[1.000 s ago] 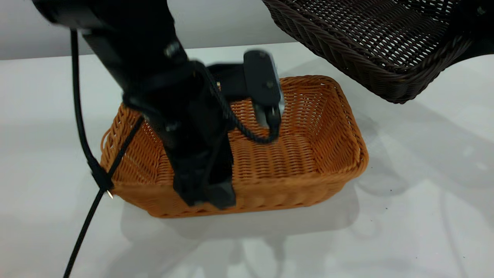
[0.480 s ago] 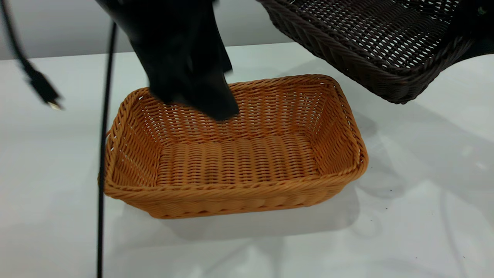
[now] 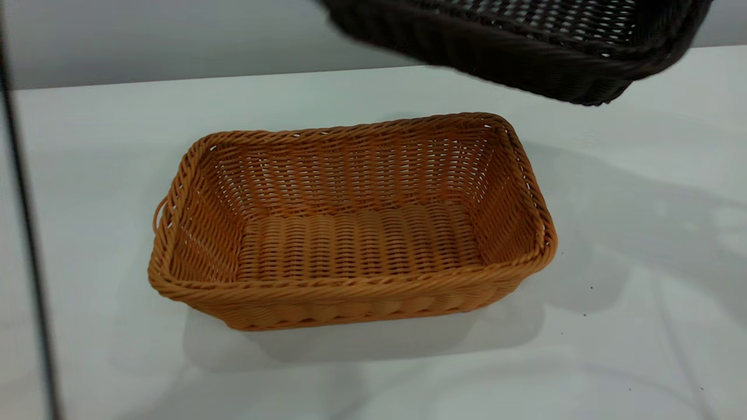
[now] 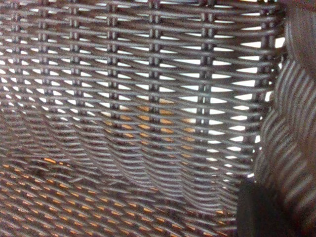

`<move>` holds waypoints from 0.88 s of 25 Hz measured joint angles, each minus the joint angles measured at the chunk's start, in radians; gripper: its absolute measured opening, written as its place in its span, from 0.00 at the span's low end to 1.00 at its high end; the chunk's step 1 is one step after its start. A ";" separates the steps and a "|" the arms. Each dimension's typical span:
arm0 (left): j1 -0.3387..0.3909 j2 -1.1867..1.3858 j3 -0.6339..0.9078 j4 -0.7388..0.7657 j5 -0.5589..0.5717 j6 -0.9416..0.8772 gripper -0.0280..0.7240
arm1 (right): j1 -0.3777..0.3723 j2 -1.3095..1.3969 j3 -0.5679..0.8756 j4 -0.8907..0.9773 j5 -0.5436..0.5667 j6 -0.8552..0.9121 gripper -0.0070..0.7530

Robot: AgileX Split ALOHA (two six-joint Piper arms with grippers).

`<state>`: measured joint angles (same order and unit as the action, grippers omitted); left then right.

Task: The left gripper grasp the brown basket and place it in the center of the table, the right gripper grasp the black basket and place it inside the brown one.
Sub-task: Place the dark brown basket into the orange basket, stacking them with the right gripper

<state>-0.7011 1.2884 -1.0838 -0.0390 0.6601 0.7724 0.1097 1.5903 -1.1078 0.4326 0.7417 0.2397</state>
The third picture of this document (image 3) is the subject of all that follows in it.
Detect light brown wicker basket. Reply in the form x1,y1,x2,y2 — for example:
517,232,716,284
148,112,558,332

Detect dark brown wicker basket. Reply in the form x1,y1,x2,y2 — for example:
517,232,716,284
318,0,716,107

